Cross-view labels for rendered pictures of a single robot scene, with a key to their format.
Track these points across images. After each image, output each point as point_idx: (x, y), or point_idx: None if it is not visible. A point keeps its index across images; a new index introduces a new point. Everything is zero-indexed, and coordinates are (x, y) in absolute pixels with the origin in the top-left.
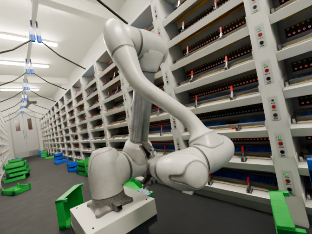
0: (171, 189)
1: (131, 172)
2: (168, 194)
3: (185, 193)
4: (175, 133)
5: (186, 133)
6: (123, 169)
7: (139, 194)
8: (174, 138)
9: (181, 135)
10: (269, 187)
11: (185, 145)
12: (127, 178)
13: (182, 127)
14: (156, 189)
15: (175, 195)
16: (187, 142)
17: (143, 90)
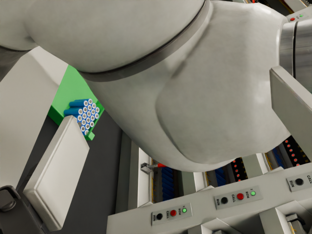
0: (110, 180)
1: (111, 75)
2: (95, 180)
3: (106, 224)
4: (273, 185)
5: (285, 226)
6: (113, 20)
7: (22, 133)
8: (256, 180)
9: (273, 209)
10: None
11: (240, 219)
12: (71, 59)
13: (302, 208)
14: (106, 141)
15: (97, 199)
16: (249, 224)
17: None
